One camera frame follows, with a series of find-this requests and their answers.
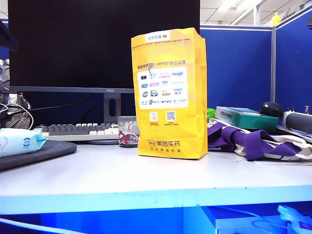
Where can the grey partition post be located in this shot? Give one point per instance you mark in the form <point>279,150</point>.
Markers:
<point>273,63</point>

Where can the teal cardboard box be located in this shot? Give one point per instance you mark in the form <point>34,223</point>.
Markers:
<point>246,118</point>

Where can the clear glass cup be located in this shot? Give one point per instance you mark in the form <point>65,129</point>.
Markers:
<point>126,132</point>

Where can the grey desk clutter pile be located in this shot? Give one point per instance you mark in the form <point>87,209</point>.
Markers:
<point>12,97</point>

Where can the grey cylindrical device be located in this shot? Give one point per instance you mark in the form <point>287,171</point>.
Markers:
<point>298,120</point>

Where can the black AOC computer monitor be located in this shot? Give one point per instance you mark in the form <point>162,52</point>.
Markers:
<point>73,44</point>

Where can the clear plastic bag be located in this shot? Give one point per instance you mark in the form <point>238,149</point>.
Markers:
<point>292,217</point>

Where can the black mouse pad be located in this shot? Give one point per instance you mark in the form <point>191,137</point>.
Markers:
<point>44,152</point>

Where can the blue wet wipes pack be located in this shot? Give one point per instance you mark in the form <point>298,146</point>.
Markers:
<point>17,141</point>

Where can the green plastic object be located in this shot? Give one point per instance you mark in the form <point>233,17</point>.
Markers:
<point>211,114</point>

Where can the blue partition panel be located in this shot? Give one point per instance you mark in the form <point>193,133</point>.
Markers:
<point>236,68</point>
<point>295,61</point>

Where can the black round mouse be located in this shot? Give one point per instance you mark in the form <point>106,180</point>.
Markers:
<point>271,109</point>

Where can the yellow bottle on partition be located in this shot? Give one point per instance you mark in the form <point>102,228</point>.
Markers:
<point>275,19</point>

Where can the grey and white keyboard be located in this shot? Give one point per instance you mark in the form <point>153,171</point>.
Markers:
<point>73,131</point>

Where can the purple and white tote bag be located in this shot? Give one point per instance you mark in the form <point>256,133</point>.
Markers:
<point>234,137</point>

